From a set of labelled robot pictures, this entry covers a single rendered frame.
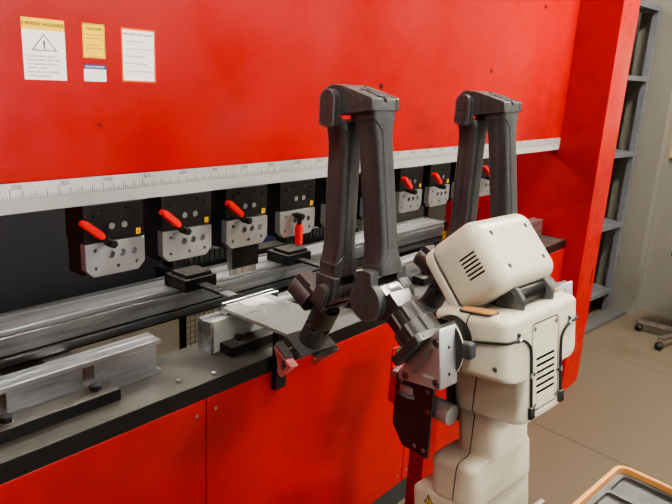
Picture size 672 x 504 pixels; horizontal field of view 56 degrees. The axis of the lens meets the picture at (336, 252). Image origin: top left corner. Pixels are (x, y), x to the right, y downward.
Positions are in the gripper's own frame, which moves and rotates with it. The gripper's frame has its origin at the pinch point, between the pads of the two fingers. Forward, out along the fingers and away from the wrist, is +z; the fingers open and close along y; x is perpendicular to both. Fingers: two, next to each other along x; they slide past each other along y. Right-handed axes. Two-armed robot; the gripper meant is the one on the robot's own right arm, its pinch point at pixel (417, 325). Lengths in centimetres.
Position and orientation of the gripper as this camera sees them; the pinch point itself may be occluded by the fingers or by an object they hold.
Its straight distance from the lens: 176.9
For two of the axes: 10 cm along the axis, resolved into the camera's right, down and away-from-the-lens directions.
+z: -3.6, 7.6, 5.5
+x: 5.9, 6.4, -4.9
